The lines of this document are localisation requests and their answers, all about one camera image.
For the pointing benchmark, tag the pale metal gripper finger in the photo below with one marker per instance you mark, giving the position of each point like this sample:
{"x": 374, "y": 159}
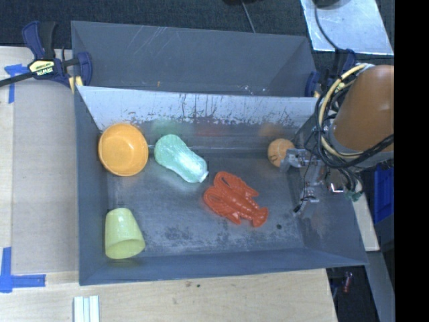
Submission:
{"x": 293, "y": 157}
{"x": 310, "y": 201}

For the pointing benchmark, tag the yellow-green cup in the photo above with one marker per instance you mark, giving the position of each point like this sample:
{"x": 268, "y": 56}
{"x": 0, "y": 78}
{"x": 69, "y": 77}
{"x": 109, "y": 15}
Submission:
{"x": 122, "y": 233}

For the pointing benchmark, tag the orange ball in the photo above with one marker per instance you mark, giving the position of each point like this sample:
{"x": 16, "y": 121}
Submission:
{"x": 277, "y": 151}

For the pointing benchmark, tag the orange bowl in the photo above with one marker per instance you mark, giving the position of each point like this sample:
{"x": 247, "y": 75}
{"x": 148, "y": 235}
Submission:
{"x": 122, "y": 150}

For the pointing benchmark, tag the grey metal bin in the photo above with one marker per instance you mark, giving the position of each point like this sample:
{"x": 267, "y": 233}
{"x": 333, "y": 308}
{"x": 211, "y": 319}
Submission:
{"x": 187, "y": 240}

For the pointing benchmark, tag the red toy lobster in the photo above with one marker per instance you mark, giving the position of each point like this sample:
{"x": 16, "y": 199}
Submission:
{"x": 234, "y": 201}

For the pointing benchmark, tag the pale green toy cabbage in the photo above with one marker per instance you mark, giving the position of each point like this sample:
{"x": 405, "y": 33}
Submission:
{"x": 177, "y": 158}

